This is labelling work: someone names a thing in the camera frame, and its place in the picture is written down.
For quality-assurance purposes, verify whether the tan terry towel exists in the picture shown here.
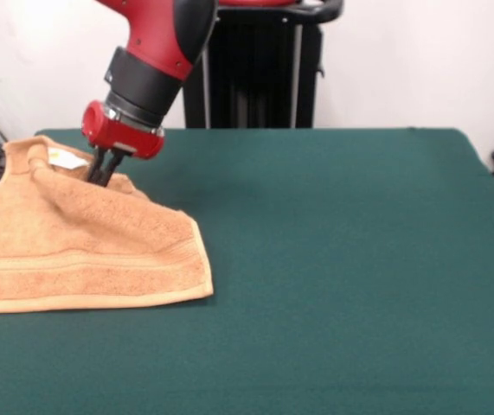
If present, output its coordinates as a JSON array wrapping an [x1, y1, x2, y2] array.
[[0, 134, 215, 315]]

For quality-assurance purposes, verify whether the dark green table cloth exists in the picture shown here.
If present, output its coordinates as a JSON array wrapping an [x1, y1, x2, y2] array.
[[0, 127, 494, 415]]

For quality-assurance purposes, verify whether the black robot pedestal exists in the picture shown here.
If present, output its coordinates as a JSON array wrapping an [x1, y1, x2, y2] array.
[[181, 0, 343, 130]]

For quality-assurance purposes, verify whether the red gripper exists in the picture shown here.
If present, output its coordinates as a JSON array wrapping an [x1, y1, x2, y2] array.
[[80, 99, 166, 188]]

